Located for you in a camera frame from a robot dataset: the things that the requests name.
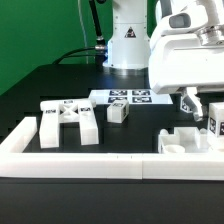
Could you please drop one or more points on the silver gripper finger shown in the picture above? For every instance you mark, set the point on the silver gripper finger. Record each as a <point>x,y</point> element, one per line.
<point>194,104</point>

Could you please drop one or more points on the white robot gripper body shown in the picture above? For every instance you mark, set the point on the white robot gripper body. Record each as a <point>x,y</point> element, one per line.
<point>187,47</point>

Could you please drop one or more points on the white chair seat piece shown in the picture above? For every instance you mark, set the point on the white chair seat piece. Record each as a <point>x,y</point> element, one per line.
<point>189,140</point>

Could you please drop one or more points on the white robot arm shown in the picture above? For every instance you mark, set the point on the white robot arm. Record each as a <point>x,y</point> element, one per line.
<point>187,50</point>

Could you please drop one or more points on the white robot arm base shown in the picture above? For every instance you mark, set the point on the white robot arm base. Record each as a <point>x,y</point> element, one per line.
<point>129,46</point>

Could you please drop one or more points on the white chair back piece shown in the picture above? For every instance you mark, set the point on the white chair back piece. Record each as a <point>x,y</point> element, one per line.
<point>57,112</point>

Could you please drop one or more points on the small white marker cube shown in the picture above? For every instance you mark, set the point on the small white marker cube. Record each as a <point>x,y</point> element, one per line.
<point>184,107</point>

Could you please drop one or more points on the white marker sheet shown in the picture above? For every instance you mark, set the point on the white marker sheet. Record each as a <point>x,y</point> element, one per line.
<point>133,96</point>

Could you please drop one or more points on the white U-shaped boundary frame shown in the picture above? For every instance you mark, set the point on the white U-shaped boundary frame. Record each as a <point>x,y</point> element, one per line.
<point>15,162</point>

